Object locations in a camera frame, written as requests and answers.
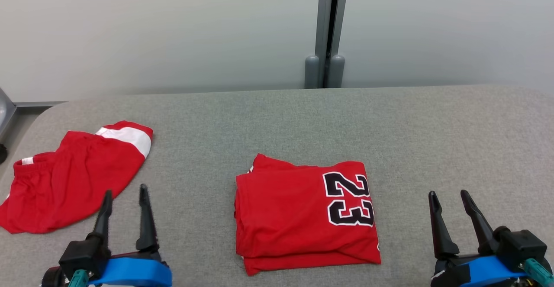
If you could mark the grey metal partition post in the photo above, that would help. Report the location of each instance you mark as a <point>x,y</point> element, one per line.
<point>323,18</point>

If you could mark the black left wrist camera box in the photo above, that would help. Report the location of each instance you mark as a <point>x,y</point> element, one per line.
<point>82,254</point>

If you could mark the black round foot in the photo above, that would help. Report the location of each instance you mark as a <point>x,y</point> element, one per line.
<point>2,153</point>

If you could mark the teal right camera connector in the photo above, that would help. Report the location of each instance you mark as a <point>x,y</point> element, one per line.
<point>539,272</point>

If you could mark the red jersey with number 23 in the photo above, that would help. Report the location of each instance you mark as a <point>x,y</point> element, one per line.
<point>294,217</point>

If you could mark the red shorts with white stripe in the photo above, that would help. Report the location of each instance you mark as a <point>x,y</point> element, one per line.
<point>69,183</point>

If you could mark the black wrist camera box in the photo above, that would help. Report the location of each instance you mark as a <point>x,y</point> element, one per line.
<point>519,246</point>
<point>82,254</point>

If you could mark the left gripper with blue band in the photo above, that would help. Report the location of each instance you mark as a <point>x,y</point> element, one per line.
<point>134,274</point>

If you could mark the grey cylindrical bumper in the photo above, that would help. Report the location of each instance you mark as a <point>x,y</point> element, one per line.
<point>311,72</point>
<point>336,72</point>

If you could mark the teal camera connector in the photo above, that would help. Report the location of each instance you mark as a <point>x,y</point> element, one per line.
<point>78,279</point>
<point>539,272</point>

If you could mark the grey metal frame corner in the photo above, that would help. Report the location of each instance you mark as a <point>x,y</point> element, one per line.
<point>5,114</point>

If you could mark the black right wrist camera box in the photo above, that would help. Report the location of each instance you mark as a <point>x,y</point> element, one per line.
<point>519,246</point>

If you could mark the right gripper with blue band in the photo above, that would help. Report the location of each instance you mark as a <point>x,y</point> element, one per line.
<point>480,274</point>

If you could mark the teal left camera connector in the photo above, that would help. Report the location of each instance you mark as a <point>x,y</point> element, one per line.
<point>78,279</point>

